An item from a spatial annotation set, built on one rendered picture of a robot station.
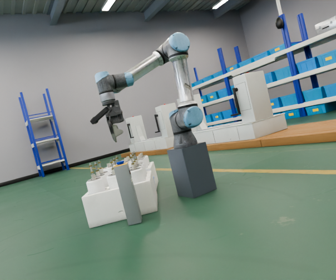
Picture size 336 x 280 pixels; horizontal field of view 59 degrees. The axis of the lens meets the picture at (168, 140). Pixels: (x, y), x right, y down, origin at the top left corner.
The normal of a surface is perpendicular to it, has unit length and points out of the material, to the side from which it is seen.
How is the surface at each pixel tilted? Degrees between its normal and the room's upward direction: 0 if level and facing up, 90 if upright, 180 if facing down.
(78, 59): 90
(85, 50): 90
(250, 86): 90
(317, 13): 90
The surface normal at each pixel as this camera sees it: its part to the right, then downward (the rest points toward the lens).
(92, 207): 0.04, 0.04
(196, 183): 0.49, -0.08
